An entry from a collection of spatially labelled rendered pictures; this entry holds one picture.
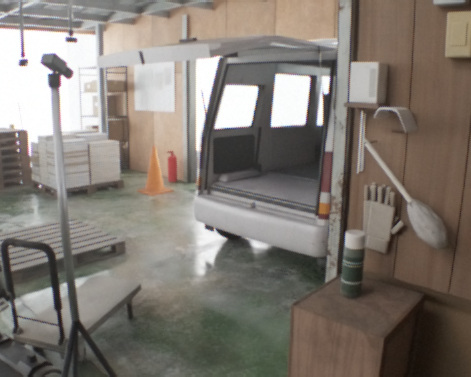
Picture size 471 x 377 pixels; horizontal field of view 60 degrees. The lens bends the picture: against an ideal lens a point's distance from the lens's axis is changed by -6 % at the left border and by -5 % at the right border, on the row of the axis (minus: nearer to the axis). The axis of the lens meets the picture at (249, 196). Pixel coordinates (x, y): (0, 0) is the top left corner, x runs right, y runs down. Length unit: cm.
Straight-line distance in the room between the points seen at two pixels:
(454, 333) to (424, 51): 95
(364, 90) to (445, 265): 59
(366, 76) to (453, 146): 33
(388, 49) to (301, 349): 96
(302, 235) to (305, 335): 198
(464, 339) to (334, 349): 54
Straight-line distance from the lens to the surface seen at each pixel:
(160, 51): 265
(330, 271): 160
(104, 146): 680
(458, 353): 170
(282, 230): 337
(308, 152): 531
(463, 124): 135
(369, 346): 125
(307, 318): 132
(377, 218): 145
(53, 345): 254
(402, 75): 141
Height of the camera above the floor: 149
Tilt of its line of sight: 14 degrees down
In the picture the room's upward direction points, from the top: 1 degrees clockwise
